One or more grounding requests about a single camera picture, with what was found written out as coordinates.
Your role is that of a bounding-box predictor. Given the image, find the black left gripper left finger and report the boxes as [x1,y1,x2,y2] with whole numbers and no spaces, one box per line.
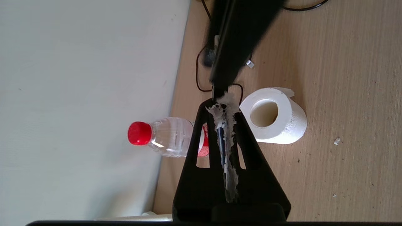
[172,99,227,221]

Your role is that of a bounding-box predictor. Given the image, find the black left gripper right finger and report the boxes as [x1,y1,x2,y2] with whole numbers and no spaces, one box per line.
[231,106,291,221]

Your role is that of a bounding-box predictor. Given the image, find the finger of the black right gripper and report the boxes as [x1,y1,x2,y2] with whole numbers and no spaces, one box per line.
[220,0,285,90]
[209,0,233,91]

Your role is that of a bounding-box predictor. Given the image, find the clear water bottle red cap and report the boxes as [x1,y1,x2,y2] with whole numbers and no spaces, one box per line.
[128,117,209,158]

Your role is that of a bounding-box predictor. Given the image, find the white toilet paper roll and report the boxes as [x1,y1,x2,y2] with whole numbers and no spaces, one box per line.
[239,87,307,145]

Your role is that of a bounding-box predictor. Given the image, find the black USB cable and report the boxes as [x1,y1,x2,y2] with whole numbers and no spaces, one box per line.
[196,0,255,94]

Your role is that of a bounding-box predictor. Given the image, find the black lamp power cord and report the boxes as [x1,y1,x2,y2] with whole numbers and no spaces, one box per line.
[283,0,329,12]

